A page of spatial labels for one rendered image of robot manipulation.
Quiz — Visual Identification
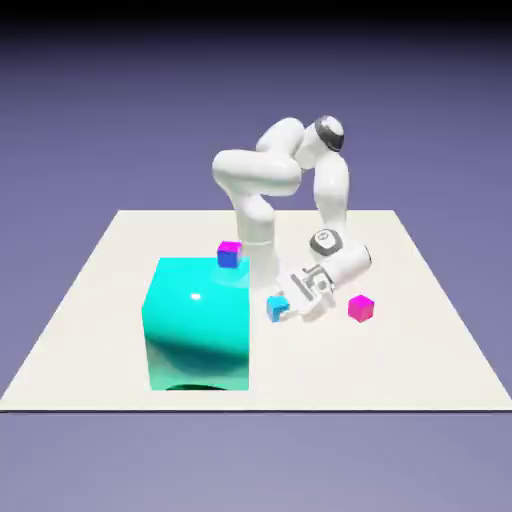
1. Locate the large cyan box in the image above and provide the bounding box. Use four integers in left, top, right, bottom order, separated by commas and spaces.
141, 256, 252, 392

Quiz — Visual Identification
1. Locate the small cyan cube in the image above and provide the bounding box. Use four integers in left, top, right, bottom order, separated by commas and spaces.
266, 294, 291, 324

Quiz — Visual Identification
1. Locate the small pink cube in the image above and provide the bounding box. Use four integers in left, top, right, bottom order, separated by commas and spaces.
347, 294, 376, 324

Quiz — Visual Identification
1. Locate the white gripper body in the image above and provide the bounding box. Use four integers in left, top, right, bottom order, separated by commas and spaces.
276, 271, 337, 322

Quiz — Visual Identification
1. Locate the small blue cube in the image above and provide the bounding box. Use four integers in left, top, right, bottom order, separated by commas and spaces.
216, 240, 244, 270

